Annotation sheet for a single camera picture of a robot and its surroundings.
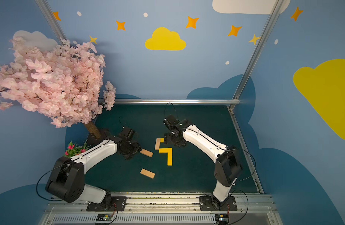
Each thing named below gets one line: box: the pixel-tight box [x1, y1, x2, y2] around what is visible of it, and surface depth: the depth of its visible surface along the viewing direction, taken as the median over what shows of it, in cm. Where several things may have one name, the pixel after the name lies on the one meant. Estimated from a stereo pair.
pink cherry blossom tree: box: [0, 36, 116, 140], surface depth 60 cm
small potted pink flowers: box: [64, 139, 92, 158], surface depth 80 cm
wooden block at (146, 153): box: [139, 148, 154, 158], surface depth 95 cm
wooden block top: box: [154, 137, 161, 150], surface depth 100 cm
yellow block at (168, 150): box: [158, 147, 173, 156], surface depth 95 cm
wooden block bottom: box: [139, 168, 156, 180], surface depth 86 cm
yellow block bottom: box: [165, 149, 173, 166], surface depth 92 cm
